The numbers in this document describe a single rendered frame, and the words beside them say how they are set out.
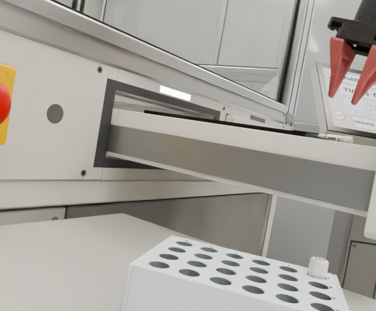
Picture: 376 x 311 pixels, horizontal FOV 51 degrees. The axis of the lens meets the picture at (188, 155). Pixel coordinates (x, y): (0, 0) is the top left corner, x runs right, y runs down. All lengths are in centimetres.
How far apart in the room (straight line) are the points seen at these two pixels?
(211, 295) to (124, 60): 37
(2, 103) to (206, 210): 53
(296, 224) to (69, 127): 193
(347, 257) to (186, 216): 84
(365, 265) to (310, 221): 81
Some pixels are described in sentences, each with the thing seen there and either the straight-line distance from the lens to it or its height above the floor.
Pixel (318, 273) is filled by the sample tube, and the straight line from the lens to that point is 29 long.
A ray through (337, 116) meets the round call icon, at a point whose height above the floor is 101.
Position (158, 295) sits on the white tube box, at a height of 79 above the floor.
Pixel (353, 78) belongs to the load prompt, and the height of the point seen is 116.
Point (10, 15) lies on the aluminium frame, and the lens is 44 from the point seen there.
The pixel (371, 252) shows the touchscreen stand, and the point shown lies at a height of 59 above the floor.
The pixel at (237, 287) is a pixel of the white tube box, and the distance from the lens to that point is 24.
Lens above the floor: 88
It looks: 3 degrees down
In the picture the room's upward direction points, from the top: 10 degrees clockwise
